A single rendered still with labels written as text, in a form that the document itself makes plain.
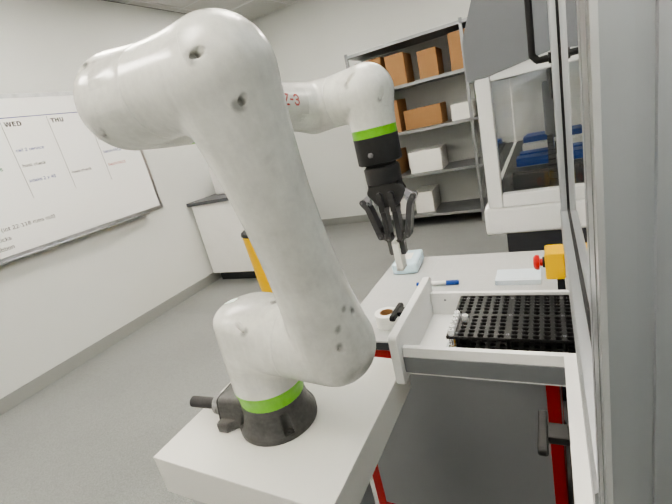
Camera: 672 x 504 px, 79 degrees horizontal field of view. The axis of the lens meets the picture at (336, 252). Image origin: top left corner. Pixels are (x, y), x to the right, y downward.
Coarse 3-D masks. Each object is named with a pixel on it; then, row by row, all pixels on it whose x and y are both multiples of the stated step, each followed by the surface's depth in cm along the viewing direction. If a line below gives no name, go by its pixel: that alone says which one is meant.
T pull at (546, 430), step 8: (544, 416) 54; (544, 424) 53; (552, 424) 53; (560, 424) 52; (544, 432) 52; (552, 432) 52; (560, 432) 51; (568, 432) 51; (544, 440) 51; (552, 440) 51; (560, 440) 50; (568, 440) 50; (544, 448) 50
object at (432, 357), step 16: (432, 304) 101; (448, 304) 99; (432, 320) 99; (448, 320) 98; (432, 336) 93; (416, 352) 79; (432, 352) 78; (448, 352) 76; (464, 352) 75; (480, 352) 74; (496, 352) 72; (512, 352) 71; (528, 352) 70; (544, 352) 69; (560, 352) 68; (416, 368) 80; (432, 368) 79; (448, 368) 77; (464, 368) 76; (480, 368) 74; (496, 368) 73; (512, 368) 72; (528, 368) 70; (544, 368) 69; (560, 368) 68; (544, 384) 71; (560, 384) 69
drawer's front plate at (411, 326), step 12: (420, 288) 96; (420, 300) 94; (408, 312) 86; (420, 312) 93; (432, 312) 102; (396, 324) 83; (408, 324) 85; (420, 324) 92; (396, 336) 79; (408, 336) 85; (420, 336) 92; (396, 348) 79; (396, 360) 80; (396, 372) 81
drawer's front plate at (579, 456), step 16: (576, 368) 59; (576, 384) 56; (576, 400) 53; (576, 416) 51; (576, 432) 49; (576, 448) 47; (576, 464) 45; (576, 480) 43; (576, 496) 41; (592, 496) 41
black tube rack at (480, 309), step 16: (480, 304) 88; (496, 304) 87; (512, 304) 85; (528, 304) 84; (544, 304) 83; (560, 304) 81; (480, 320) 82; (496, 320) 81; (512, 320) 80; (528, 320) 79; (544, 320) 77; (560, 320) 76; (464, 336) 78; (480, 336) 78; (496, 336) 76; (512, 336) 75; (528, 336) 74; (544, 336) 73; (560, 336) 72
